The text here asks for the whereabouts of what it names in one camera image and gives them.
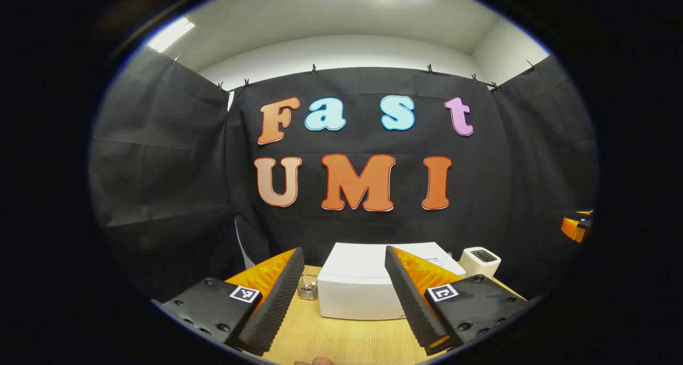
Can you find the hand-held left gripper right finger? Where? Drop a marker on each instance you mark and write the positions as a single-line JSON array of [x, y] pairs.
[[413, 301]]

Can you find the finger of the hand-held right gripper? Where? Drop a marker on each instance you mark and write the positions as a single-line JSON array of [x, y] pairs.
[[572, 227]]

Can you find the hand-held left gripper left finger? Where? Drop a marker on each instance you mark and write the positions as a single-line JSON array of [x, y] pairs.
[[277, 301]]

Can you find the white microwave oven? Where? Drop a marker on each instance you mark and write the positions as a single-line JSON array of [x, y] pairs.
[[352, 279]]

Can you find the cream toaster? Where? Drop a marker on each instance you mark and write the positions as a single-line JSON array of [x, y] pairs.
[[478, 262]]

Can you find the row of small cloth clips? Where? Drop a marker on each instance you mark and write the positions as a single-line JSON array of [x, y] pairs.
[[314, 69]]

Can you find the ceiling light panel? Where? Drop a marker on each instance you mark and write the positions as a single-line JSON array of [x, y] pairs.
[[171, 34]]

